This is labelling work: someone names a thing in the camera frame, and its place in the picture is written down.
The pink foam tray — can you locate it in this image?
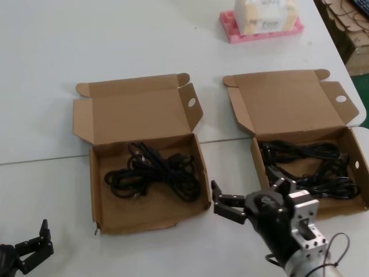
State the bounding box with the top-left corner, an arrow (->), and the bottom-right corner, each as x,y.
220,10 -> 306,44

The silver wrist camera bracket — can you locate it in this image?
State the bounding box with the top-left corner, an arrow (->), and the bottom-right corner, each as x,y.
288,192 -> 330,262

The brown cardboard box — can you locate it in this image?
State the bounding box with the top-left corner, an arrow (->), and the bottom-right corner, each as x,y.
222,68 -> 369,222
72,72 -> 213,237

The white yellow tissue pack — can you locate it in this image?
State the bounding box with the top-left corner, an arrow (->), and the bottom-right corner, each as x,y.
232,0 -> 300,36

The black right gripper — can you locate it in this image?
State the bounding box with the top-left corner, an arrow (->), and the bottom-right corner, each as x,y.
211,177 -> 299,261

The black zip tie loop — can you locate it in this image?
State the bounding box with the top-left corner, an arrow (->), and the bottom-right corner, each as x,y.
321,233 -> 352,269

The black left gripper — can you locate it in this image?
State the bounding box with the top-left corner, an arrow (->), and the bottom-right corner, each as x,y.
0,218 -> 55,277

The black keyboard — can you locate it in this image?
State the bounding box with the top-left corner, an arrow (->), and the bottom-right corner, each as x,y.
352,0 -> 369,13

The black power cable bundle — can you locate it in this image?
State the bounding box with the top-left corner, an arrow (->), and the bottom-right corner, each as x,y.
266,155 -> 362,200
259,140 -> 341,164
103,140 -> 203,203

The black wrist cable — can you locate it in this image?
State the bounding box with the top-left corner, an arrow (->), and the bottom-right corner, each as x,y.
265,251 -> 288,265

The brown carton with writing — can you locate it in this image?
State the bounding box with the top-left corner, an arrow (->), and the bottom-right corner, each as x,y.
347,28 -> 369,49

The pale cardboard carton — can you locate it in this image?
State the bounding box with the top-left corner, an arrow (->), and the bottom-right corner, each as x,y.
344,47 -> 369,77

